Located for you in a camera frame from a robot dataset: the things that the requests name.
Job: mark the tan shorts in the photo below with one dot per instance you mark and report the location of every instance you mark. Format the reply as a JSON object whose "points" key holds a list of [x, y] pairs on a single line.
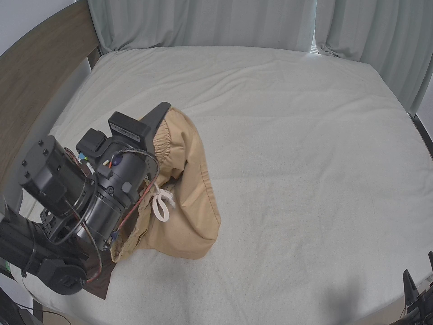
{"points": [[189, 198]]}

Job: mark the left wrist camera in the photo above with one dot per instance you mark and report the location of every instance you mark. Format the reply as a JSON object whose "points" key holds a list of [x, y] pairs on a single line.
{"points": [[89, 144]]}

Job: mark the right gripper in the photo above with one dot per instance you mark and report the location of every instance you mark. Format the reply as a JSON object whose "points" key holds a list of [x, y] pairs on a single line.
{"points": [[424, 305]]}

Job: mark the window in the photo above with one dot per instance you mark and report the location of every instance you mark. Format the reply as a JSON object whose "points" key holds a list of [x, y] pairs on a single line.
{"points": [[314, 49]]}

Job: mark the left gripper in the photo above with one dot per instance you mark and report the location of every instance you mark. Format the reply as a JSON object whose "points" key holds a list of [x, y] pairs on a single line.
{"points": [[118, 181]]}

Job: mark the brown garment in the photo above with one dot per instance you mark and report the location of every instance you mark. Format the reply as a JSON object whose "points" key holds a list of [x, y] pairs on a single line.
{"points": [[101, 283]]}

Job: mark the small green object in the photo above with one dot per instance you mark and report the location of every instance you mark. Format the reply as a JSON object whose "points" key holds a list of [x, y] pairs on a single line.
{"points": [[6, 266]]}

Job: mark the bed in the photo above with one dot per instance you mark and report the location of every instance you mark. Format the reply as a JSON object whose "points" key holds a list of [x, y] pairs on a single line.
{"points": [[287, 147]]}

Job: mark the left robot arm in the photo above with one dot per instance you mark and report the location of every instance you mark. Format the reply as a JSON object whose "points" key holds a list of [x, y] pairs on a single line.
{"points": [[40, 168]]}

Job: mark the pale green curtain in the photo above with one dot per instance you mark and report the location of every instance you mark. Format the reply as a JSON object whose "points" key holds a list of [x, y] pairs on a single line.
{"points": [[372, 19], [203, 12]]}

